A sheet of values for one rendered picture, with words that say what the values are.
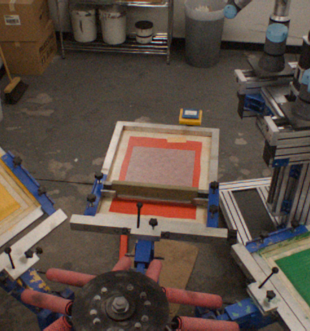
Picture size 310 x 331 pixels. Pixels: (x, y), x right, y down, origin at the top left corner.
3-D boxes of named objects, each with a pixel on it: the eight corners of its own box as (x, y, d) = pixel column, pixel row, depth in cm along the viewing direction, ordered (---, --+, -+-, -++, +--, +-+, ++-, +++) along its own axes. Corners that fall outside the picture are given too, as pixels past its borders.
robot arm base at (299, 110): (314, 103, 246) (318, 86, 239) (327, 119, 234) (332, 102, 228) (287, 105, 244) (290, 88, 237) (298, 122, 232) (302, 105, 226)
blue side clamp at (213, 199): (208, 192, 242) (209, 181, 237) (218, 192, 241) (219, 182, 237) (205, 236, 219) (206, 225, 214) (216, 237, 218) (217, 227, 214)
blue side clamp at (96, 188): (98, 182, 247) (97, 171, 242) (108, 183, 246) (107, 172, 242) (85, 225, 224) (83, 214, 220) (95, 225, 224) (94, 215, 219)
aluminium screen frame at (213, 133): (118, 126, 283) (117, 121, 280) (218, 134, 277) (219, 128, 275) (86, 224, 223) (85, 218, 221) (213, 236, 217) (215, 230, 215)
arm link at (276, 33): (262, 53, 267) (265, 30, 258) (265, 42, 277) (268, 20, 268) (284, 55, 264) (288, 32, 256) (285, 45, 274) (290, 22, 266)
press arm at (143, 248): (140, 237, 212) (140, 229, 209) (153, 238, 211) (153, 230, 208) (134, 268, 199) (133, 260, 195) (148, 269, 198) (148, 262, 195)
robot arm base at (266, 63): (279, 58, 283) (281, 42, 277) (288, 70, 272) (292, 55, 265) (254, 60, 281) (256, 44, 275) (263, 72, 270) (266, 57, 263)
